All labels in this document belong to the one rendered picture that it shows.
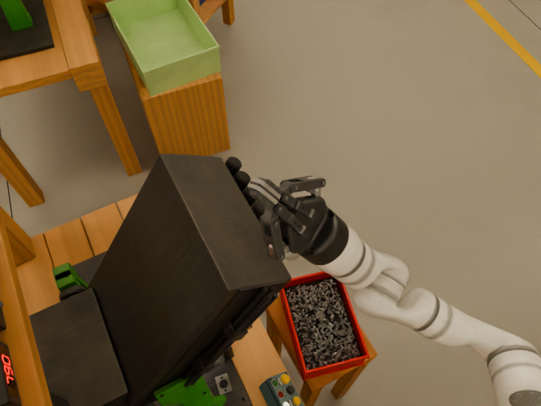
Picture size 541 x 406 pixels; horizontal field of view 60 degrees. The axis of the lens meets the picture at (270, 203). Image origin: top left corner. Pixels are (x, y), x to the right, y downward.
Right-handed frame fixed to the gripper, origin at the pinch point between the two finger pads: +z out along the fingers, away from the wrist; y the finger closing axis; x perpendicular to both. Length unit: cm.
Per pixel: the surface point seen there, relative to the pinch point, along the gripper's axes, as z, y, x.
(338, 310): -97, 3, 54
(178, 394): -45, 41, 45
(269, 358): -83, 27, 59
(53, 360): -24, 50, 68
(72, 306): -24, 38, 75
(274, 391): -80, 34, 48
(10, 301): -2, 36, 53
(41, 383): -9, 44, 39
